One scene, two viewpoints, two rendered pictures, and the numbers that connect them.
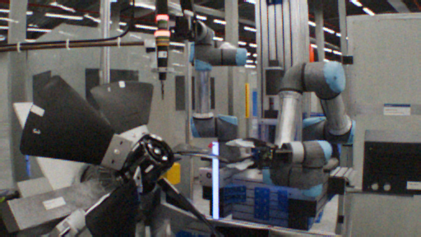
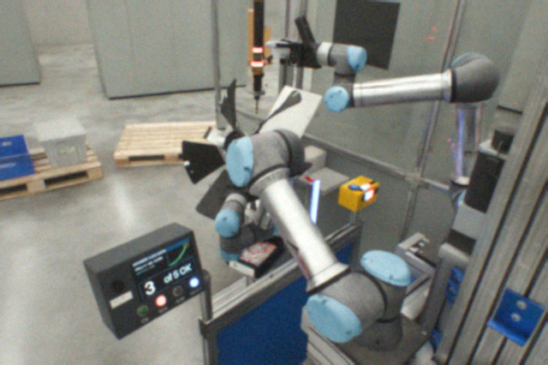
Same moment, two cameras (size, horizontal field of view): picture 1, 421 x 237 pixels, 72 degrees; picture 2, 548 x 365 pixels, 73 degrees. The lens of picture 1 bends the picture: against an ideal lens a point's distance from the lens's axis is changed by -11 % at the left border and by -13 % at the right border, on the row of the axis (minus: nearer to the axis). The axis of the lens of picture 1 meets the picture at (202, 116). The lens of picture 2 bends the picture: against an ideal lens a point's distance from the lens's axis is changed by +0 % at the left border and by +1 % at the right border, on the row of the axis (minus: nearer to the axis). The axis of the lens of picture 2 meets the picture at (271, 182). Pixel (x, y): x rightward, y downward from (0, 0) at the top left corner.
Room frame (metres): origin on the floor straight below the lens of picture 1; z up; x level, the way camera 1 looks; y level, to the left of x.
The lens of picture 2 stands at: (1.48, -1.30, 1.85)
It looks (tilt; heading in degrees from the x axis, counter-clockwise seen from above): 28 degrees down; 106
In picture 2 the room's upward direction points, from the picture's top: 2 degrees clockwise
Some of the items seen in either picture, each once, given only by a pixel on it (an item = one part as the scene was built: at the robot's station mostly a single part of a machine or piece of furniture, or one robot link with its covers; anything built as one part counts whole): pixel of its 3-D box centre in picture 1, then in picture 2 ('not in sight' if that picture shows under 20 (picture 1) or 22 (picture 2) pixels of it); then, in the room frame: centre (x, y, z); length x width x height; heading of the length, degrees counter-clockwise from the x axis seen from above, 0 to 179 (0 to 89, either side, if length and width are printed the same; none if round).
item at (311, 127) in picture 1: (315, 130); (380, 282); (1.56, -0.56, 1.20); 0.13 x 0.12 x 0.14; 55
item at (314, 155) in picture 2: not in sight; (306, 158); (1.13, 0.72, 0.92); 0.17 x 0.16 x 0.11; 60
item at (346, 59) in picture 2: (202, 34); (347, 58); (1.36, 0.00, 1.63); 0.11 x 0.08 x 0.09; 160
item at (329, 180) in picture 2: not in sight; (312, 175); (1.18, 0.66, 0.85); 0.36 x 0.24 x 0.03; 150
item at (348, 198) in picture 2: (159, 174); (358, 194); (1.46, 0.20, 1.02); 0.16 x 0.10 x 0.11; 60
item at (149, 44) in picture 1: (159, 56); (257, 80); (1.00, 0.13, 1.50); 0.09 x 0.07 x 0.10; 95
